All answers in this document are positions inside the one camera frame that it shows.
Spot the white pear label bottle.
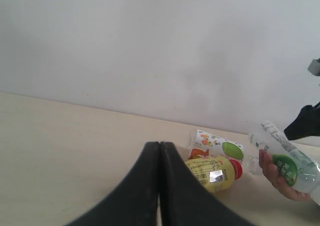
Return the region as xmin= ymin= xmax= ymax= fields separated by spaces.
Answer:
xmin=187 ymin=129 xmax=262 ymax=175

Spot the green label white cap bottle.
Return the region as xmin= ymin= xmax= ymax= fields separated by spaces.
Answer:
xmin=248 ymin=121 xmax=320 ymax=204

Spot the grey wall fixture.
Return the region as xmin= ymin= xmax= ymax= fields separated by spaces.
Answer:
xmin=308 ymin=58 xmax=320 ymax=77

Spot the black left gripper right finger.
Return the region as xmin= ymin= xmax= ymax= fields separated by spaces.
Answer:
xmin=159 ymin=142 xmax=252 ymax=226

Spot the person's open bare hand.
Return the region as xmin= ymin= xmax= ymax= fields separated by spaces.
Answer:
xmin=259 ymin=149 xmax=311 ymax=201

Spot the black sleeved forearm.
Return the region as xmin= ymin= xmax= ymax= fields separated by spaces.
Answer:
xmin=284 ymin=103 xmax=320 ymax=140

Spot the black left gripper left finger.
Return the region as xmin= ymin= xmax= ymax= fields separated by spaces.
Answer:
xmin=68 ymin=142 xmax=160 ymax=226

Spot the yellow label red cap bottle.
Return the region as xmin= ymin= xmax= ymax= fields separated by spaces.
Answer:
xmin=185 ymin=156 xmax=243 ymax=193

